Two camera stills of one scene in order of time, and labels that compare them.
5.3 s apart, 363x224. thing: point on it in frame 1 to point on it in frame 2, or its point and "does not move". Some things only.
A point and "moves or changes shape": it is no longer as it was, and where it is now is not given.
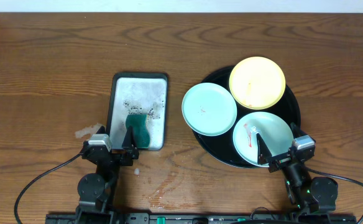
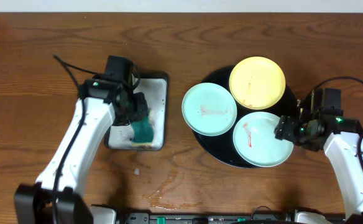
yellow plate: x=257 y=83 does not move
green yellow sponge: x=139 y=124 moves or changes shape
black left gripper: x=116 y=154 to x=141 y=106
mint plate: x=274 y=131 does not move
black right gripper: x=263 y=155 to x=285 y=130
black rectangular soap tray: x=138 y=94 does not move
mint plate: x=208 y=109 does not move
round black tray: x=222 y=147 does not move
